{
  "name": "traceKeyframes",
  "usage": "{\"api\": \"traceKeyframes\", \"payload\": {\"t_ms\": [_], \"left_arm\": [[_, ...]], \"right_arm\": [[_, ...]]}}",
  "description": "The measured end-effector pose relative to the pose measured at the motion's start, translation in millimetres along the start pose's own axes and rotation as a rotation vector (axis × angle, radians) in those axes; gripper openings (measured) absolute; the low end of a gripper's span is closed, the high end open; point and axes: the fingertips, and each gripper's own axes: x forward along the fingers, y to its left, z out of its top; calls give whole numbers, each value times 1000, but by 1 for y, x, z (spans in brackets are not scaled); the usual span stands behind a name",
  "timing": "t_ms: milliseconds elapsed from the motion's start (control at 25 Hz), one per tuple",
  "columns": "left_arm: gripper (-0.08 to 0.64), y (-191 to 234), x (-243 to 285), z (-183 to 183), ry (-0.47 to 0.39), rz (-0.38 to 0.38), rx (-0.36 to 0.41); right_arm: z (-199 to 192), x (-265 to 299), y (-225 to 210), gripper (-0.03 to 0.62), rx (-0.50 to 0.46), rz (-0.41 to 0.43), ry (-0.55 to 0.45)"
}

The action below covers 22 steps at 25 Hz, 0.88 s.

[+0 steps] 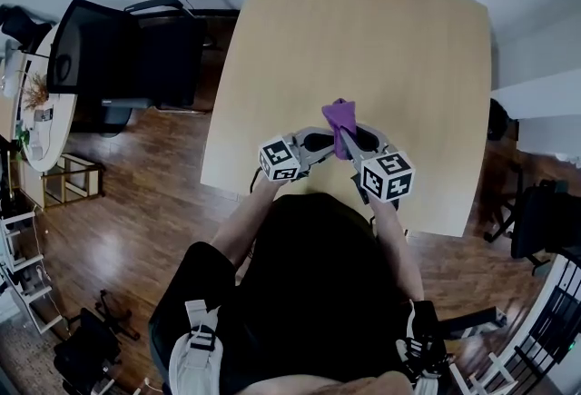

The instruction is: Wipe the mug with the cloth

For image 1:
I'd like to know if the white harness strap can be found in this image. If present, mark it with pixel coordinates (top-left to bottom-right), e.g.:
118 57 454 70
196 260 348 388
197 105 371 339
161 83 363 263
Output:
394 298 456 395
168 299 226 395

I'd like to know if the dried plant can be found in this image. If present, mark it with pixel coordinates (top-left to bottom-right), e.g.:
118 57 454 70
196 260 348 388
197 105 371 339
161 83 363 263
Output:
21 72 50 112

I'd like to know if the white shelf rack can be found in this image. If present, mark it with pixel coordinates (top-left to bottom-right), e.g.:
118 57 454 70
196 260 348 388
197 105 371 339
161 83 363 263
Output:
0 209 63 336

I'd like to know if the person's left forearm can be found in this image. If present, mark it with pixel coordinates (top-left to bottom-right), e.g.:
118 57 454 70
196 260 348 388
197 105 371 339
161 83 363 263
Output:
209 177 283 265

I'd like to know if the black bag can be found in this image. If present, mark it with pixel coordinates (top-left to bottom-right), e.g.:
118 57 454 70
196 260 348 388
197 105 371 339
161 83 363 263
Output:
487 97 520 143

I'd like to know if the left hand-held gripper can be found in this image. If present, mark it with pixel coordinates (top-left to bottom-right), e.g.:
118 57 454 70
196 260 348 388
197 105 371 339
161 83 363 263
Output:
258 125 338 183

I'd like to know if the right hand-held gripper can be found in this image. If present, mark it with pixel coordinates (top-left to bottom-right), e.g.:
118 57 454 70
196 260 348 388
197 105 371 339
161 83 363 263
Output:
338 123 417 204

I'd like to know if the black folding chair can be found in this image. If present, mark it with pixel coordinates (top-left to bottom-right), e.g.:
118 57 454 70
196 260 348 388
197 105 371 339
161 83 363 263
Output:
482 178 581 279

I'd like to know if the white round table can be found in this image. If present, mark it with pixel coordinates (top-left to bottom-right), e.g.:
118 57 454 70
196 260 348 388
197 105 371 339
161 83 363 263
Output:
9 19 79 173

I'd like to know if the black mesh office chair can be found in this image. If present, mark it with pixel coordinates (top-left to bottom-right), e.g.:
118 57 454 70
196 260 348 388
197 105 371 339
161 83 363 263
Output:
46 0 209 139

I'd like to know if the person's right forearm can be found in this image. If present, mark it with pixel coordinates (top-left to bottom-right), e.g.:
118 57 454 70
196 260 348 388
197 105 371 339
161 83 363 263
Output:
366 196 427 304

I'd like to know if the person's torso in black shirt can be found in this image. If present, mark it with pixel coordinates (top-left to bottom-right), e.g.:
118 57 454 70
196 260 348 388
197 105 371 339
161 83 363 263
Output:
148 192 453 395

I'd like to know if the black chair armrest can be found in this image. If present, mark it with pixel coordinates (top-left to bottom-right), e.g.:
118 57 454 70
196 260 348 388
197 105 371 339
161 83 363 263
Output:
434 305 508 341

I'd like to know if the gold frame side table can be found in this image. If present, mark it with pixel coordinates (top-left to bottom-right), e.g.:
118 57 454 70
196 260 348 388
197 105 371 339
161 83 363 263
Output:
41 152 107 209

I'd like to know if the purple cloth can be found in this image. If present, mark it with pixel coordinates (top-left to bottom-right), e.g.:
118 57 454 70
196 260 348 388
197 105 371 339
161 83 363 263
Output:
320 97 360 161

